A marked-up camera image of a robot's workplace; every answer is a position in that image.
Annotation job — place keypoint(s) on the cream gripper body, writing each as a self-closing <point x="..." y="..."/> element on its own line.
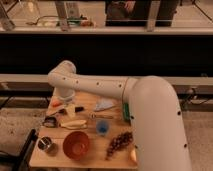
<point x="70" y="110"/>

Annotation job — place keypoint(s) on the orange pepper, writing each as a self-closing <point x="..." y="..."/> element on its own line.
<point x="56" y="103"/>

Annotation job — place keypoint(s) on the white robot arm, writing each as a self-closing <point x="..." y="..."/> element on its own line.
<point x="156" y="117"/>

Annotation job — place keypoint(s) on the blue plastic cup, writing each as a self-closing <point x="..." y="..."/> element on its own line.
<point x="102" y="127"/>

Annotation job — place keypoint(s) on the metal cup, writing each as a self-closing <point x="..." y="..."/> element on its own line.
<point x="46" y="145"/>

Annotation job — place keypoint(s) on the yellow banana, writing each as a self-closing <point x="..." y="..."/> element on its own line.
<point x="75" y="124"/>

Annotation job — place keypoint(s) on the small metal tin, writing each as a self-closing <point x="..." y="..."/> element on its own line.
<point x="50" y="122"/>

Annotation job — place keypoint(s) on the grey cloth piece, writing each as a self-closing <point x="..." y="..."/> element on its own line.
<point x="103" y="104"/>

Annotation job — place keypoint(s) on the orange bowl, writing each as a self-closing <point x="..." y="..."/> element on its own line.
<point x="76" y="145"/>

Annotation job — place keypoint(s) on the green plastic tray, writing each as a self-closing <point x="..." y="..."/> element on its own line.
<point x="126" y="115"/>

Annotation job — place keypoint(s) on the purple grape bunch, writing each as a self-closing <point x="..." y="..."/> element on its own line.
<point x="118" y="143"/>

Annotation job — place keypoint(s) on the orange fruit half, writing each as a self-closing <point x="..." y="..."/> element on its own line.
<point x="133" y="156"/>

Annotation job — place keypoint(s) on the black chair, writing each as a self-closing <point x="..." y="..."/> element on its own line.
<point x="15" y="161"/>

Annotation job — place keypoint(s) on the person in background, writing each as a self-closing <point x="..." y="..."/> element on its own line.
<point x="135" y="13"/>

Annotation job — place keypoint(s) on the black handled knife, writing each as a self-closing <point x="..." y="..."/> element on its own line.
<point x="77" y="109"/>

